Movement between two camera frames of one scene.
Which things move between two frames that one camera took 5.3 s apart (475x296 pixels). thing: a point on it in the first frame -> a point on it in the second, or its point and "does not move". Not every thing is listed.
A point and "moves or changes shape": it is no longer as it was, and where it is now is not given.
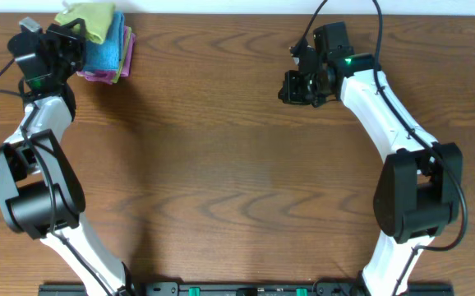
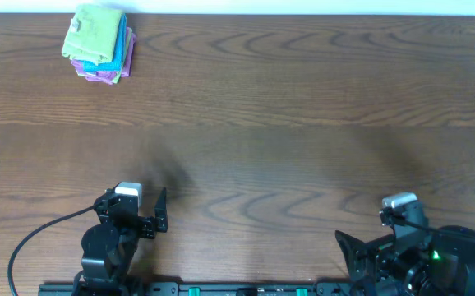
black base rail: (246, 289) does not move
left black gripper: (68, 45) -> (146, 224)
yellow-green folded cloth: (125, 54) does not move
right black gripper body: (316, 97) -> (386, 268)
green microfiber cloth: (96, 18) moves or changes shape
